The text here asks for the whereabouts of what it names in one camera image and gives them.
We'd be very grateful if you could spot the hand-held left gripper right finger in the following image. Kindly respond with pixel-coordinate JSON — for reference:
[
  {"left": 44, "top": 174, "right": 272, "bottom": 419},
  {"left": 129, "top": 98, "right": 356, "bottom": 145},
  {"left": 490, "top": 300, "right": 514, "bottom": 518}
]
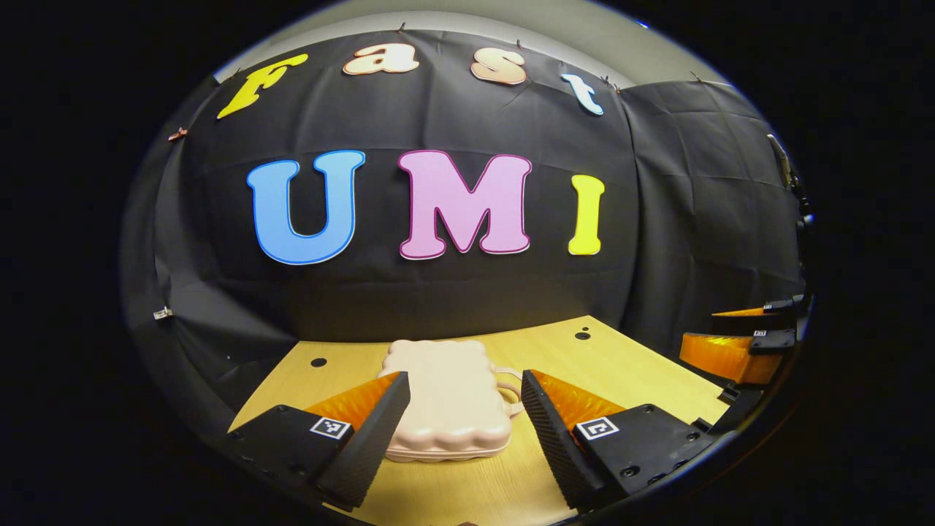
[{"left": 520, "top": 369, "right": 735, "bottom": 512}]

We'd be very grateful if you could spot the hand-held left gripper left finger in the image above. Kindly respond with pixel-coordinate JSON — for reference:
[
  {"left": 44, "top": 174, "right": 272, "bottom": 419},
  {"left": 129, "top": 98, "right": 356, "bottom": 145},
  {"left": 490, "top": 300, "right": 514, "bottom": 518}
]
[{"left": 226, "top": 371, "right": 411, "bottom": 511}]

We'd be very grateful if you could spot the black backdrop cloth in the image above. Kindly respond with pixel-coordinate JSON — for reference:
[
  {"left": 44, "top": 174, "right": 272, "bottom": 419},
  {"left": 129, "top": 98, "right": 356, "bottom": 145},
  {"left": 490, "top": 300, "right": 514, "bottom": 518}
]
[{"left": 121, "top": 28, "right": 812, "bottom": 439}]

